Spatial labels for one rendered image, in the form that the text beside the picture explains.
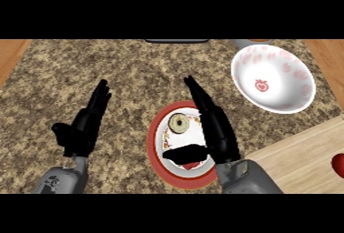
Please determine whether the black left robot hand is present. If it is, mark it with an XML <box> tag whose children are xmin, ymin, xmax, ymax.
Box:
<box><xmin>51</xmin><ymin>78</ymin><xmax>113</xmax><ymax>158</ymax></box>

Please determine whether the dark grey flat object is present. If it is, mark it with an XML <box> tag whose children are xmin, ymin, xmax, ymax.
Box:
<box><xmin>144</xmin><ymin>38</ymin><xmax>212</xmax><ymax>44</ymax></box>

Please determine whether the red round fruit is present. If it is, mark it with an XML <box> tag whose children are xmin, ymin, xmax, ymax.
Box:
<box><xmin>331</xmin><ymin>153</ymin><xmax>344</xmax><ymax>180</ymax></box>

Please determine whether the red rimmed white plate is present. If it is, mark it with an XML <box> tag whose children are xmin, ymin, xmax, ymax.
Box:
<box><xmin>147</xmin><ymin>100</ymin><xmax>220</xmax><ymax>190</ymax></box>

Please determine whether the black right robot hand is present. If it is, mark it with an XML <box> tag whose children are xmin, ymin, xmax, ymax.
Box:
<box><xmin>161</xmin><ymin>75</ymin><xmax>243</xmax><ymax>167</ymax></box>

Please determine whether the white bowl with red print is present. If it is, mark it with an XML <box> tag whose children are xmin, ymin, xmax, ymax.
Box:
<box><xmin>231</xmin><ymin>44</ymin><xmax>318</xmax><ymax>115</ymax></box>

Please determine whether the pale wooden cutting board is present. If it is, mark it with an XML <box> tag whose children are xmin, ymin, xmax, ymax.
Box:
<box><xmin>246</xmin><ymin>114</ymin><xmax>344</xmax><ymax>195</ymax></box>

